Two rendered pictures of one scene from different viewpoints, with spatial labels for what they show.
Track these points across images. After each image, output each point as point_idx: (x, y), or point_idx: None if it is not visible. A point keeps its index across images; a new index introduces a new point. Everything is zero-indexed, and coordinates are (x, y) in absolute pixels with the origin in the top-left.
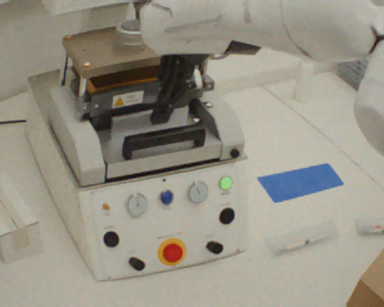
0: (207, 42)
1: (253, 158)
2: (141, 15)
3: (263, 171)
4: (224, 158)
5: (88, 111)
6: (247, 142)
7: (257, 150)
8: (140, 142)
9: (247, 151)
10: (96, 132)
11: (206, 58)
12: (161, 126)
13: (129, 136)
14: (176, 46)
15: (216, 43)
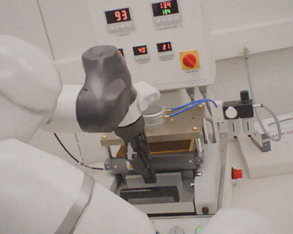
0: (61, 123)
1: (292, 221)
2: (262, 101)
3: None
4: (199, 213)
5: (110, 169)
6: None
7: None
8: (128, 194)
9: (292, 215)
10: (124, 184)
11: (131, 136)
12: (163, 186)
13: (122, 189)
14: (44, 126)
15: (69, 124)
